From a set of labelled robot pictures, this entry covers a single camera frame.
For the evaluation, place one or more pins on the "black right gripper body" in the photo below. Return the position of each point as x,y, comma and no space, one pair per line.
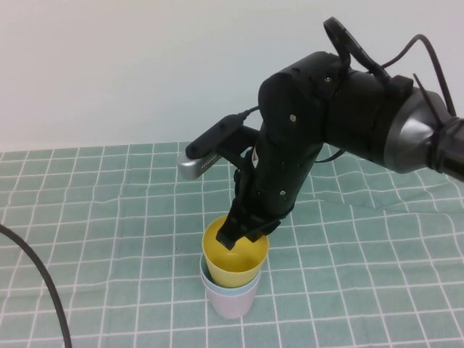
275,174

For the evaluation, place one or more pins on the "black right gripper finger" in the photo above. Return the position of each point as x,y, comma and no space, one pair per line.
262,230
232,232

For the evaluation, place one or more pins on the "yellow plastic cup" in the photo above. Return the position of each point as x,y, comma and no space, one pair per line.
235,272

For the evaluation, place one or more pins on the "light blue plastic cup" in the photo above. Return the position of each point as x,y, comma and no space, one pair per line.
232,292

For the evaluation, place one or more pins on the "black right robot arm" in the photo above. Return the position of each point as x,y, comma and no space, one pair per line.
362,116

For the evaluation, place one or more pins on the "pink plastic cup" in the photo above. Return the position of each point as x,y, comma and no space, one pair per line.
232,308

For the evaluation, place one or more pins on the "green checked tablecloth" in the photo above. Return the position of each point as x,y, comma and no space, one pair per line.
344,290

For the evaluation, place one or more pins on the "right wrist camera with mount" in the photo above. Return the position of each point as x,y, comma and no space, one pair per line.
214,136

